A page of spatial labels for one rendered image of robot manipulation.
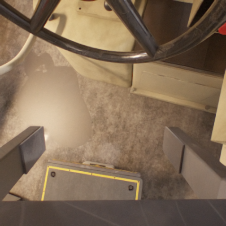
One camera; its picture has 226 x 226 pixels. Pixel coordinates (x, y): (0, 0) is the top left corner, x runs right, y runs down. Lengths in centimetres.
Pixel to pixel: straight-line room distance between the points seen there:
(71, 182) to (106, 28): 103
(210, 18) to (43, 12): 25
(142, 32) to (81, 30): 82
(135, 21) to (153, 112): 124
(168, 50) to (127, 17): 8
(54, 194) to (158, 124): 99
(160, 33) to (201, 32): 77
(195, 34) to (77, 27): 91
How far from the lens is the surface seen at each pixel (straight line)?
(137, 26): 28
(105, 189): 118
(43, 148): 17
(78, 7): 114
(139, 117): 145
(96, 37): 103
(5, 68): 95
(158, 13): 108
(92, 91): 153
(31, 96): 177
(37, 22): 36
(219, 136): 60
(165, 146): 17
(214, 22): 23
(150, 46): 29
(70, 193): 125
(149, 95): 144
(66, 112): 157
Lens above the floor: 144
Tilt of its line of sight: 80 degrees down
